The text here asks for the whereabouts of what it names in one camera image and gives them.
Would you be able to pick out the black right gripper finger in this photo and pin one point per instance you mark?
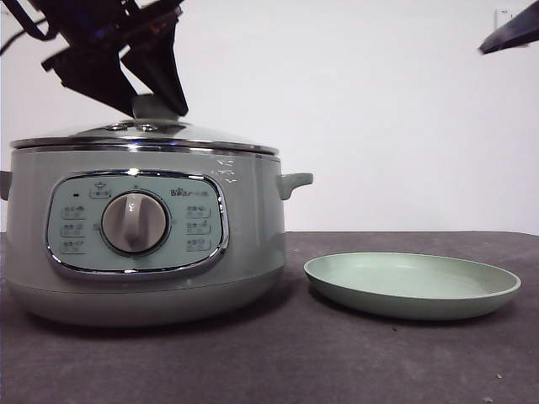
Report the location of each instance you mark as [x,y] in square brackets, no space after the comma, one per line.
[513,29]

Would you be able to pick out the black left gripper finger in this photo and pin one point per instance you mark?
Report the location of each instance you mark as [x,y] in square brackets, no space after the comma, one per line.
[97,76]
[164,71]

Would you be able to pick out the glass lid with green knob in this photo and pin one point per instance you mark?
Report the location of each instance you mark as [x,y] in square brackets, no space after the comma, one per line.
[149,107]

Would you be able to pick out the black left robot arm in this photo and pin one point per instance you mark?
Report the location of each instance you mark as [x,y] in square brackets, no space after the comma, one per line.
[84,21]

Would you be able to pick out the pale green electric steamer pot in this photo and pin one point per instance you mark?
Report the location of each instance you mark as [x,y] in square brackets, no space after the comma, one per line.
[252,210]

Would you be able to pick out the pale green round plate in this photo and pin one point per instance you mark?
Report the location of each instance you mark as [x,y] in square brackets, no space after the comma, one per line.
[412,309]

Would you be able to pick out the white wall socket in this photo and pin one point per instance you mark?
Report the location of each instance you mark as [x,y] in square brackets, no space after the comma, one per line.
[502,19]

